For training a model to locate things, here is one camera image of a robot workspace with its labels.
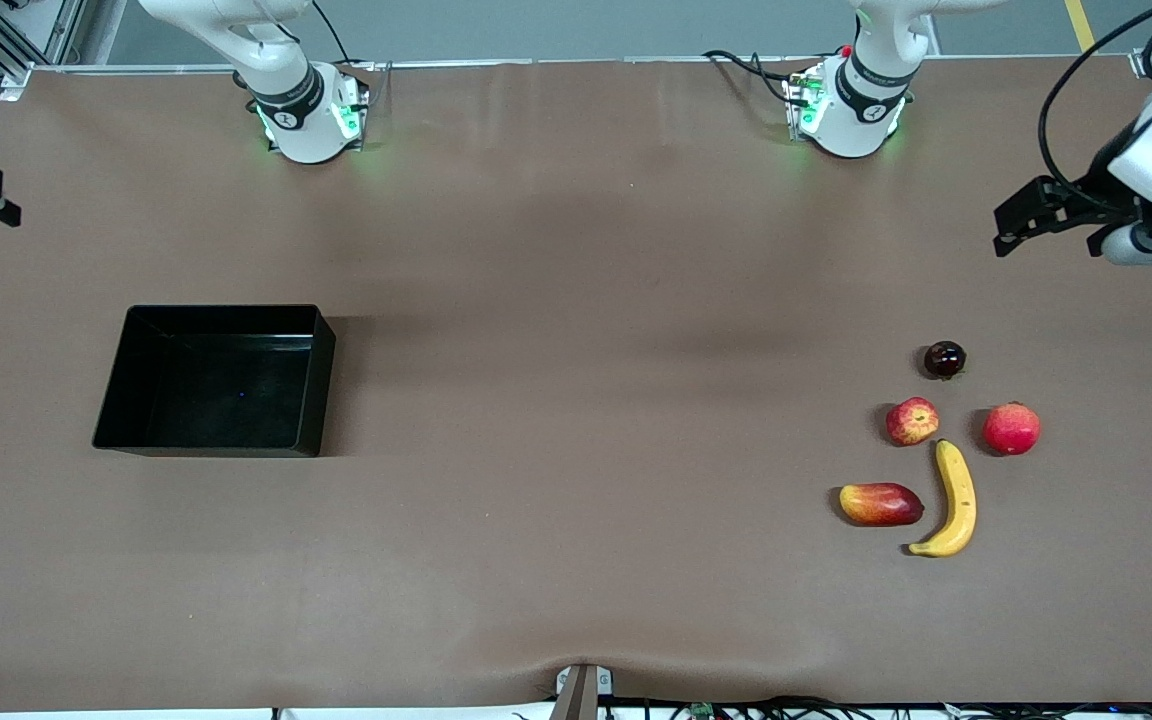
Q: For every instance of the small red-yellow apple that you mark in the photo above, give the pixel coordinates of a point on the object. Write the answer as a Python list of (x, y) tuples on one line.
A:
[(913, 421)]

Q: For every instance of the yellow banana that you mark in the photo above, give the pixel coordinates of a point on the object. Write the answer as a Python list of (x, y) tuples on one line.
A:
[(958, 495)]

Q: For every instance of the black plastic tray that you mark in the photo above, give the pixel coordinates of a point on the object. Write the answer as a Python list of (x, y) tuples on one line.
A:
[(216, 390)]

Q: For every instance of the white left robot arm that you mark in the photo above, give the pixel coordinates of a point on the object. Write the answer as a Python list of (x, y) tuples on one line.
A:
[(851, 110)]

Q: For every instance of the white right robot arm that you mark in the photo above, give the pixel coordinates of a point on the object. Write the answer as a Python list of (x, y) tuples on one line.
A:
[(306, 120)]

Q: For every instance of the yellow floor tape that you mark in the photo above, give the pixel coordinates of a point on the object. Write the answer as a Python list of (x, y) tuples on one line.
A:
[(1082, 25)]

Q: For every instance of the dark purple plum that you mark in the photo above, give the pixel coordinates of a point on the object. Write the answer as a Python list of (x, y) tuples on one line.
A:
[(944, 360)]

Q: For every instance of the red-yellow mango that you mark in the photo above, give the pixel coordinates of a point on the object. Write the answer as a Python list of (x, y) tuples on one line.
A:
[(881, 505)]

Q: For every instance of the metal table clamp bracket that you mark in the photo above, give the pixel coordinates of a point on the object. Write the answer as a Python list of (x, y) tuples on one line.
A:
[(581, 695)]

